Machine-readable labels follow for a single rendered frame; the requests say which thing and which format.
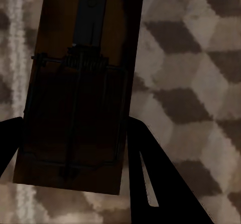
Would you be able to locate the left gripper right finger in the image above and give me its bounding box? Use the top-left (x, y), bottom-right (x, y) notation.
top-left (127, 117), bottom-right (214, 224)

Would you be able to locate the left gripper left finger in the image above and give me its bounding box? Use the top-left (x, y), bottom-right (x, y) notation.
top-left (0, 117), bottom-right (23, 177)

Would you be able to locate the mousetrap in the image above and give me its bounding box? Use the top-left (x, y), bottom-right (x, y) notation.
top-left (13, 0), bottom-right (143, 195)

